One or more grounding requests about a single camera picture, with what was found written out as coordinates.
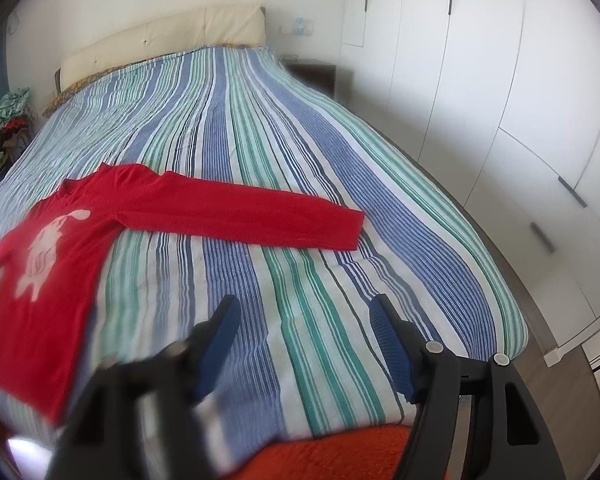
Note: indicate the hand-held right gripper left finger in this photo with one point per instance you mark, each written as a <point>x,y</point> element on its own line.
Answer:
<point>219,346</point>

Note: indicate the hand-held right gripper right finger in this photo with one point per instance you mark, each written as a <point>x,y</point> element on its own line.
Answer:
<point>391,346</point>

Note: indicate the red knit sweater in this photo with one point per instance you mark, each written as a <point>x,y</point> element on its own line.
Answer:
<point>180,202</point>

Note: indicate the pile of colourful clothes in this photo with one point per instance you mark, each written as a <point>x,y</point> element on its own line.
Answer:
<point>12,115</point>

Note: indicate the orange fuzzy blanket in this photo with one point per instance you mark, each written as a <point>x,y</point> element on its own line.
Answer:
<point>320,456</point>

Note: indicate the striped bedspread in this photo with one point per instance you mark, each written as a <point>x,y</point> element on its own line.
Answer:
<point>280,150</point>

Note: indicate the dark wooden nightstand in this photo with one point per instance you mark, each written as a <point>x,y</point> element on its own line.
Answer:
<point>316,77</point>

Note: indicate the yellow patterned pillow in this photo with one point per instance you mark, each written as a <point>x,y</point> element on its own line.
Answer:
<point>55,102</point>

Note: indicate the white wardrobe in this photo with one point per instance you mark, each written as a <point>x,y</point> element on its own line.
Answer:
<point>480,60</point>

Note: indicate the cream padded headboard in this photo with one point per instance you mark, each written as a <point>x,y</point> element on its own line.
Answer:
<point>180,35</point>

